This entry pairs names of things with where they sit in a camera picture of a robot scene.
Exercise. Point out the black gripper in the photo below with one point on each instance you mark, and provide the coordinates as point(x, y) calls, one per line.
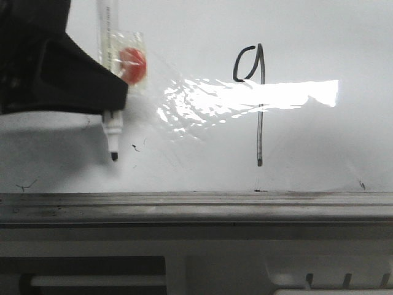
point(43, 69)

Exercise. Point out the white black whiteboard marker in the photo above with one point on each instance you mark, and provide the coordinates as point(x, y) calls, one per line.
point(108, 24)

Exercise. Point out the red round magnet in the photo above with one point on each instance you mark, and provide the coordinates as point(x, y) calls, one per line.
point(133, 65)

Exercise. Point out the white whiteboard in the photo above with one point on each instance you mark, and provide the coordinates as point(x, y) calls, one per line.
point(239, 96)

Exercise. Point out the white plastic appliance housing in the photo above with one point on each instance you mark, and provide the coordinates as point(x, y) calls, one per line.
point(354, 259)

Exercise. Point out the grey aluminium whiteboard frame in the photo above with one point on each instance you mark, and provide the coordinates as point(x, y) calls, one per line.
point(77, 209)

